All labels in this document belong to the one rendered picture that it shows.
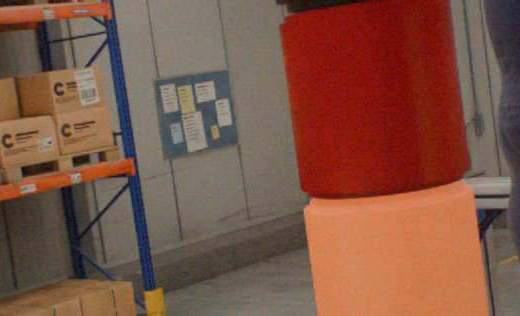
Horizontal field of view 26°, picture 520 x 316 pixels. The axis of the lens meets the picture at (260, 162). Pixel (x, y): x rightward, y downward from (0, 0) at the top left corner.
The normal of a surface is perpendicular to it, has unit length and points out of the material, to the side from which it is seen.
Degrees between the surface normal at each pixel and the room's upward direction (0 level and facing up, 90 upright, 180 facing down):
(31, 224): 90
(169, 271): 90
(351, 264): 90
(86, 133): 91
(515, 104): 75
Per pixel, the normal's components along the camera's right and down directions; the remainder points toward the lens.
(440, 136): 0.61, -0.01
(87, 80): 0.76, -0.08
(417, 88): 0.38, 0.04
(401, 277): -0.13, 0.11
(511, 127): -0.94, 0.19
